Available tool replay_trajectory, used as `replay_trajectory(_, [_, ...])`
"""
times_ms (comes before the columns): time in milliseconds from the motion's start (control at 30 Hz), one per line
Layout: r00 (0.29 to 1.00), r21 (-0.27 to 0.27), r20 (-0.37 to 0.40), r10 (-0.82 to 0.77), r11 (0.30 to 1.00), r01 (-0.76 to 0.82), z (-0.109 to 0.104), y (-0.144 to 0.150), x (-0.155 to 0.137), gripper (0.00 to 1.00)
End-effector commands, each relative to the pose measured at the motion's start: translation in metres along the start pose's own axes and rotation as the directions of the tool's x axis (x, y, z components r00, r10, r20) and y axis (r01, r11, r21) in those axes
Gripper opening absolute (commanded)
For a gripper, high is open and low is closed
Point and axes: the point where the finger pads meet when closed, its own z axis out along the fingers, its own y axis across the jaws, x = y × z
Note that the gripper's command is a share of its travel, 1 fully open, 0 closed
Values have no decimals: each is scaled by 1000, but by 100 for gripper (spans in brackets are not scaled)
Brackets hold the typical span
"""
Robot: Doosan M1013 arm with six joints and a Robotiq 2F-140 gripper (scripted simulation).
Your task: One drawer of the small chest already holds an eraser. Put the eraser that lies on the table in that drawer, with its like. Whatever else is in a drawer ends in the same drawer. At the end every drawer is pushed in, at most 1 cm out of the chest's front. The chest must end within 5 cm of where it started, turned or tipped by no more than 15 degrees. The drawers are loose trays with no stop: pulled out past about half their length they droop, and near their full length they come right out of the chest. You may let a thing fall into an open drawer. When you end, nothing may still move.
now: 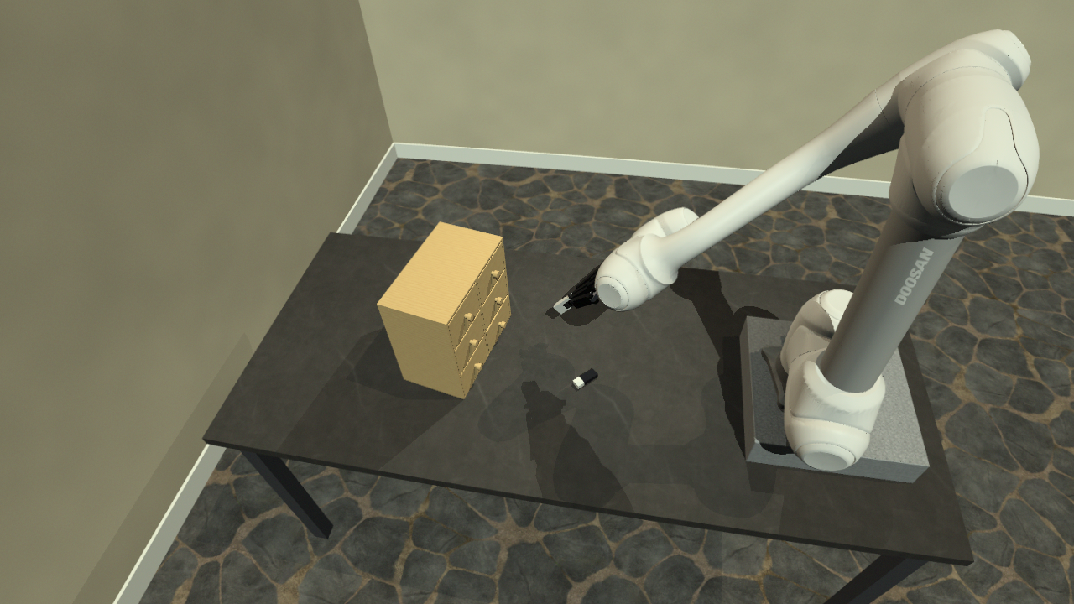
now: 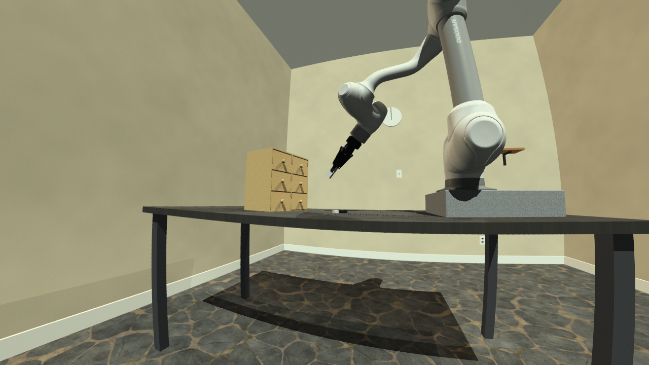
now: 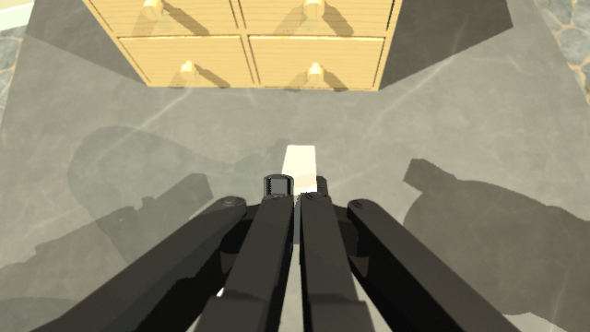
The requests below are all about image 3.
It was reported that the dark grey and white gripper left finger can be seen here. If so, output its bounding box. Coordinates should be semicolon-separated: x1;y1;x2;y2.
30;146;301;332

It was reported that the tan wooden chest of drawers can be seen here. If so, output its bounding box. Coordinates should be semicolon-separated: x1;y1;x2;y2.
83;0;402;91

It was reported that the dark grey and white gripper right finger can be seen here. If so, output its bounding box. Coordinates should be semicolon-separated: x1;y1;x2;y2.
297;146;521;332

